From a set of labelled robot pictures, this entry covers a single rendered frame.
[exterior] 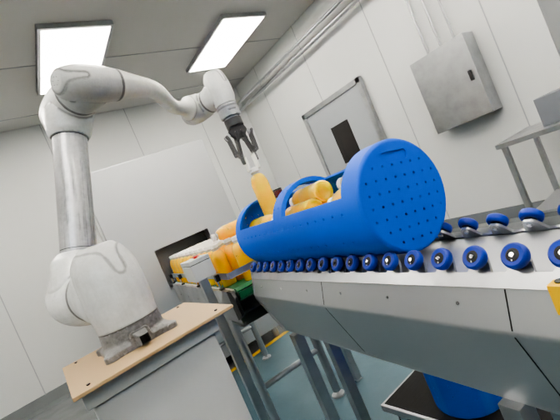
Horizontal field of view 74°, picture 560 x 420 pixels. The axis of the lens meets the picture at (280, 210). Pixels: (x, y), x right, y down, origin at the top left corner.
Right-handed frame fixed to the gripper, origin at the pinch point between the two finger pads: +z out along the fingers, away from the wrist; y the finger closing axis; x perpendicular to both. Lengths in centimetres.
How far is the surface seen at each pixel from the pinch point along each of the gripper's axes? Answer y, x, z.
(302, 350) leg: -10, 8, 83
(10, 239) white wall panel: -146, 417, -67
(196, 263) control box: -32, 28, 30
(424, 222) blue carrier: 1, -75, 38
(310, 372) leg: -11, 8, 94
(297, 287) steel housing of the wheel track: -14, -23, 50
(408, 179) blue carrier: 1, -75, 27
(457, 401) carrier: 23, -34, 116
